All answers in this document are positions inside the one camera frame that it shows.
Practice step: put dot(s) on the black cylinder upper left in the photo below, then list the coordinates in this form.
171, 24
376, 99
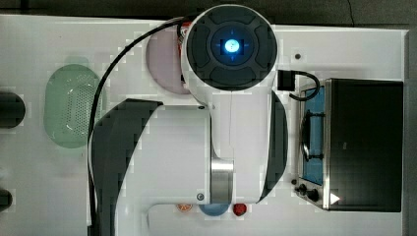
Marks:
12, 110

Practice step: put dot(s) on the black cylinder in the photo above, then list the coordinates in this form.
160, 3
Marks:
6, 199
12, 110

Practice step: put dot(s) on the orange slice toy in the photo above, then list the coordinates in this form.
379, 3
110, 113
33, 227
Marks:
184, 207

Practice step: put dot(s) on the blue bowl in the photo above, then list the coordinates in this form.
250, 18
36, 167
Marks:
214, 209

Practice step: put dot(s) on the red strawberry toy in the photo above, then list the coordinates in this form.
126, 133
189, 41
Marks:
239, 209

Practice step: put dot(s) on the black cylinder lower left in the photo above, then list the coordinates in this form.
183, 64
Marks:
6, 199

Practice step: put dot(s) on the purple round plate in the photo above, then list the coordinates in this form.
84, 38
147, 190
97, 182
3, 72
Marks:
163, 61

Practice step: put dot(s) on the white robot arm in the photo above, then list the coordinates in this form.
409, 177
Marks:
227, 148

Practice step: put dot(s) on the red ketchup bottle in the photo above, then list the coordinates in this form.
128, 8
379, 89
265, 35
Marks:
181, 33

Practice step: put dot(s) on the black toaster oven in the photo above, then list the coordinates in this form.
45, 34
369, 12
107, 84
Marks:
350, 150

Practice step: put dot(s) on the green perforated colander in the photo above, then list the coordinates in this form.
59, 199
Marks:
69, 95

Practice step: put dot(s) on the black usb cable connector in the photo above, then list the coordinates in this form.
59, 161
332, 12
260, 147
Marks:
286, 82

